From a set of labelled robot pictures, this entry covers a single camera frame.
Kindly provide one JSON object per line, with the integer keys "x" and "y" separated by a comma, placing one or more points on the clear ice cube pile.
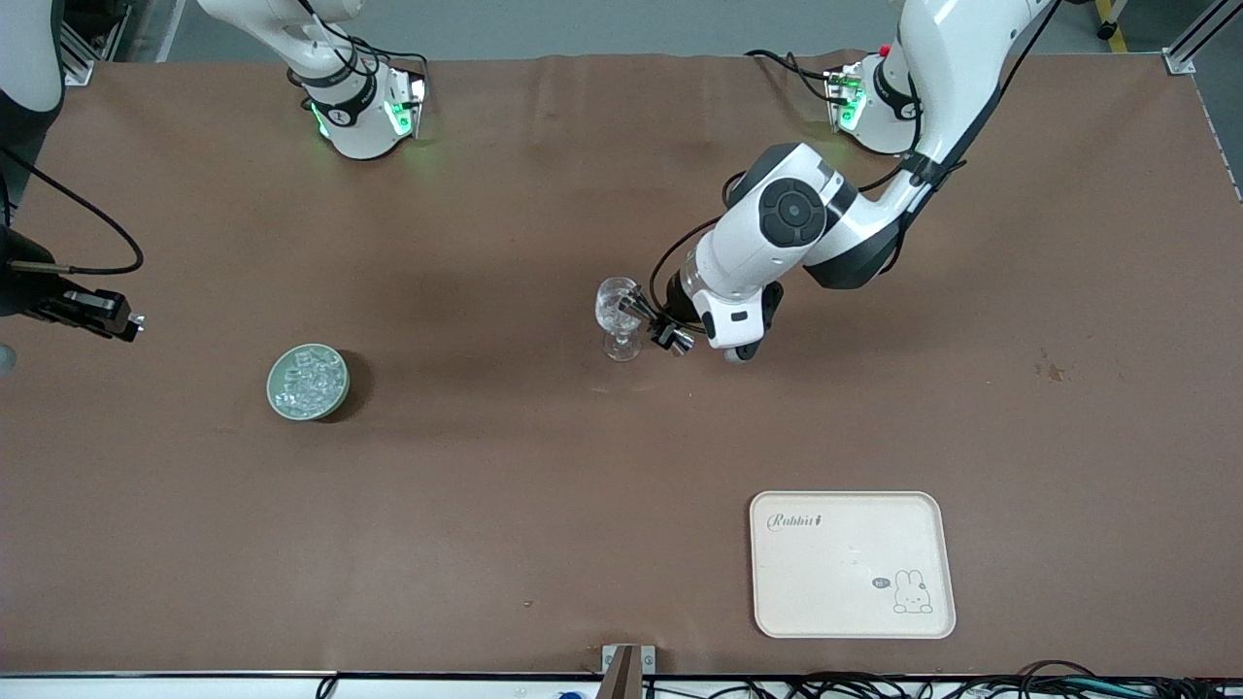
{"x": 309, "y": 381}

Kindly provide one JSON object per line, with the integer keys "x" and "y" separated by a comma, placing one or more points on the silver metal jigger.
{"x": 684, "y": 343}

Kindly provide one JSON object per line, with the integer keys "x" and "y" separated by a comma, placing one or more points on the aluminium frame profile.
{"x": 1194, "y": 44}
{"x": 92, "y": 44}

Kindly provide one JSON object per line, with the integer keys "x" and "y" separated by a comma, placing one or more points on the brown table mat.
{"x": 486, "y": 485}

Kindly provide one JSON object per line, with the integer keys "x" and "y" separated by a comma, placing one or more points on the cream rabbit print tray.
{"x": 845, "y": 563}

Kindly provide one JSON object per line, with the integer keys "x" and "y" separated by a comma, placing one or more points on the brown tapered bar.
{"x": 623, "y": 680}

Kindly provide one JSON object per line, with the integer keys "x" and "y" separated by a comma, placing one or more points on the grey metal bracket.
{"x": 649, "y": 658}

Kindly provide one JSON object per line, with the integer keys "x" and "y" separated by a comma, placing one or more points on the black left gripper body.
{"x": 677, "y": 307}

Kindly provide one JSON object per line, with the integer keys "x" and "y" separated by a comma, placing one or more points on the green round bowl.
{"x": 282, "y": 408}

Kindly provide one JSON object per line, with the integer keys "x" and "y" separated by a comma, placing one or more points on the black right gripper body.
{"x": 21, "y": 289}

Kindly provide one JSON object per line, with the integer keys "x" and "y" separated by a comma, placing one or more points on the clear stemmed wine glass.
{"x": 621, "y": 349}

